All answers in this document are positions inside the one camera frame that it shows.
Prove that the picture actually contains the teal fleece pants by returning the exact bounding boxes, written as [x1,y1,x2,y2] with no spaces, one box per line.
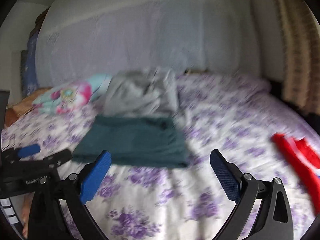
[72,115,189,168]

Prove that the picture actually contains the person's left hand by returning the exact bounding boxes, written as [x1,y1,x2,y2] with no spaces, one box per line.
[21,193,33,239]

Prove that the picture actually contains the beige patterned curtain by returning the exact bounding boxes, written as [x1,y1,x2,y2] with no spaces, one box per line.
[275,0,319,115]

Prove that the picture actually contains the white lace headboard cover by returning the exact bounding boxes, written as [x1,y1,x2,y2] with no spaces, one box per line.
[35,0,261,86]

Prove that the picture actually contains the floral folded quilt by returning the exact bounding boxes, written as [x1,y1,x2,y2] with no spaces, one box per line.
[33,74,112,114]

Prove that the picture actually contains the purple floral bedspread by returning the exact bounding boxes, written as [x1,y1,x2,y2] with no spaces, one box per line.
[2,75,319,239]

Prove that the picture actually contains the grey folded sweatpants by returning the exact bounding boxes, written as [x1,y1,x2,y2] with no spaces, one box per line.
[102,68,179,116]

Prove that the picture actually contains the red striped pants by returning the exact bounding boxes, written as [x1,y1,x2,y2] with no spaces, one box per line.
[271,133,319,215]

